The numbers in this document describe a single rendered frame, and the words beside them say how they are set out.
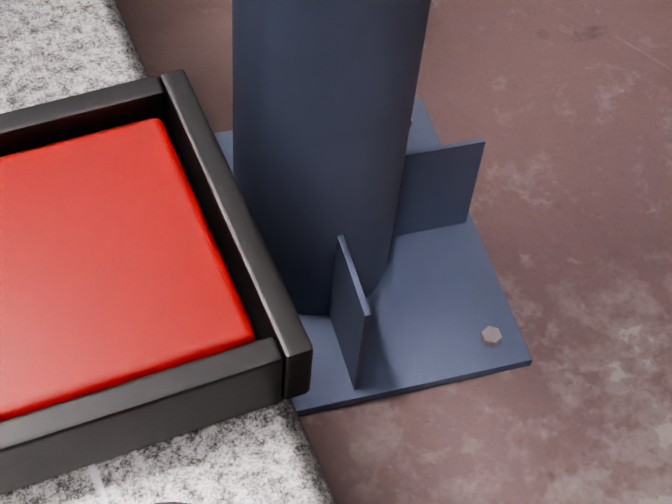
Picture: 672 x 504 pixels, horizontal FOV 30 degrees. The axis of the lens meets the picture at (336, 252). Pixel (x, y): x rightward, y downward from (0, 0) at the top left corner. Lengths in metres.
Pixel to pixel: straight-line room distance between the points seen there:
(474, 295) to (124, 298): 1.14
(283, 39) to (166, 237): 0.79
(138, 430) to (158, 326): 0.02
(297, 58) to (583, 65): 0.67
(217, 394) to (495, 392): 1.09
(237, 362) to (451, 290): 1.14
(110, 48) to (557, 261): 1.15
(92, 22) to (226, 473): 0.12
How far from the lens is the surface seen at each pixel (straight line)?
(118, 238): 0.25
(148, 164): 0.26
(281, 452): 0.24
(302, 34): 1.02
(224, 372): 0.23
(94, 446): 0.23
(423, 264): 1.38
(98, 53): 0.30
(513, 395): 1.32
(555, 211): 1.47
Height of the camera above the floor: 1.13
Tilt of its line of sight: 54 degrees down
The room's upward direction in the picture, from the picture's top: 6 degrees clockwise
